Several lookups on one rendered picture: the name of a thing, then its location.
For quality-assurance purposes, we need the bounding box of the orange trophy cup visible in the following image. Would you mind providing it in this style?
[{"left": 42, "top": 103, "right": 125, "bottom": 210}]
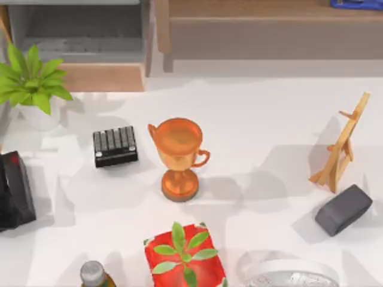
[{"left": 147, "top": 117, "right": 211, "bottom": 203}]

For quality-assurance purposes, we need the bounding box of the black keypad calculator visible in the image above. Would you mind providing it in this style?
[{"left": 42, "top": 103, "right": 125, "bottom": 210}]
[{"left": 92, "top": 125, "right": 139, "bottom": 169}]

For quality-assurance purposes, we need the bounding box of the pale wooden drawer front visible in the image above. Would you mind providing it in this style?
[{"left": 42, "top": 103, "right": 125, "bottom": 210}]
[{"left": 58, "top": 62, "right": 146, "bottom": 92}]

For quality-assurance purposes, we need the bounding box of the red pot with green plant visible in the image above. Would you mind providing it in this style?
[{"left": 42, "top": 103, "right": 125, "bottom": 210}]
[{"left": 142, "top": 221, "right": 228, "bottom": 287}]

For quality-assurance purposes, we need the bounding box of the wooden open shelf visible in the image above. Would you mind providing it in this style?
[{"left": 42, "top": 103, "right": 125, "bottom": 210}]
[{"left": 154, "top": 0, "right": 383, "bottom": 72}]

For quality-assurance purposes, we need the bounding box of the wooden easel stand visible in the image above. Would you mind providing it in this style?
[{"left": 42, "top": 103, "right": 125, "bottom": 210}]
[{"left": 309, "top": 91, "right": 371, "bottom": 194}]

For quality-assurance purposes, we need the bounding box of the grey pierced drawer inside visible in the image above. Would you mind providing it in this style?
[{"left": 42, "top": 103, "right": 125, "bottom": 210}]
[{"left": 8, "top": 0, "right": 150, "bottom": 64}]

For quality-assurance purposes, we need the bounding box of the white round basket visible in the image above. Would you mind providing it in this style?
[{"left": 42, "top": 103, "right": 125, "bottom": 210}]
[{"left": 236, "top": 249, "right": 341, "bottom": 287}]

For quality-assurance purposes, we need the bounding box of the bottle with grey cap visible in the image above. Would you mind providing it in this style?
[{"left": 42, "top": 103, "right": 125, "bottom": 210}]
[{"left": 79, "top": 260, "right": 117, "bottom": 287}]

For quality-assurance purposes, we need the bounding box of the dark grey block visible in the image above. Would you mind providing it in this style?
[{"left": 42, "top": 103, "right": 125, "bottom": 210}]
[{"left": 314, "top": 184, "right": 373, "bottom": 237}]

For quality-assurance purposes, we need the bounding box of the green plant in white pot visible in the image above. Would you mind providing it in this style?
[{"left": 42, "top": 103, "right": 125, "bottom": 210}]
[{"left": 0, "top": 42, "right": 74, "bottom": 132}]

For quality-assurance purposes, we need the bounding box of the black box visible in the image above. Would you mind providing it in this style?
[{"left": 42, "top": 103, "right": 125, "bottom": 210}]
[{"left": 0, "top": 150, "right": 37, "bottom": 232}]

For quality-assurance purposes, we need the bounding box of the blue object on shelf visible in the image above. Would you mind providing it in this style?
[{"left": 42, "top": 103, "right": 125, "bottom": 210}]
[{"left": 330, "top": 0, "right": 383, "bottom": 10}]

